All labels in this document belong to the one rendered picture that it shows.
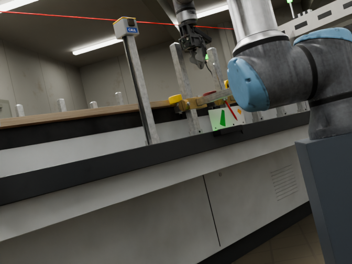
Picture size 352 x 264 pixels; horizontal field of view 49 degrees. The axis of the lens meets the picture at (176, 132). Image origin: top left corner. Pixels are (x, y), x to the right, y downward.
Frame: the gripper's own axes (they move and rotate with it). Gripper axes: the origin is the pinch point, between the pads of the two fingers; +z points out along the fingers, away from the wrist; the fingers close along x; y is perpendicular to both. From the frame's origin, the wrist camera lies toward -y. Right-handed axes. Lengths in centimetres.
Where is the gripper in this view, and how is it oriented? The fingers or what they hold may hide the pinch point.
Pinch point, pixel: (202, 66)
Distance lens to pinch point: 176.4
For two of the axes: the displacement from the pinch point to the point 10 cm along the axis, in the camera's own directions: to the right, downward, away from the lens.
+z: 2.3, 9.7, -0.4
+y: -7.1, 1.4, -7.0
